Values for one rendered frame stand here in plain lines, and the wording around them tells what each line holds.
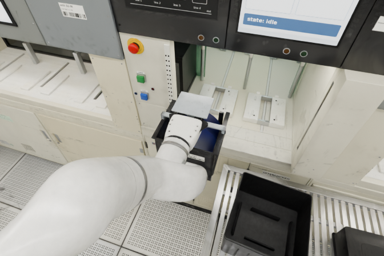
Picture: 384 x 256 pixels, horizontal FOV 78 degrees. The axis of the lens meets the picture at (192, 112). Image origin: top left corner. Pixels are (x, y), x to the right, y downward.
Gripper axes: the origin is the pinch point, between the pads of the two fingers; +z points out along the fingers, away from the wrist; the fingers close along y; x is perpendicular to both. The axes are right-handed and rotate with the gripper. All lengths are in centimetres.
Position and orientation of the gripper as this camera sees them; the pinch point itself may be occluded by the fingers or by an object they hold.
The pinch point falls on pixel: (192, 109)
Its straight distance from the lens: 81.1
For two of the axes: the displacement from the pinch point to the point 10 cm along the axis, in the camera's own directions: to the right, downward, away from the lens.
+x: 0.0, -6.9, -7.2
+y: 9.5, 2.2, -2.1
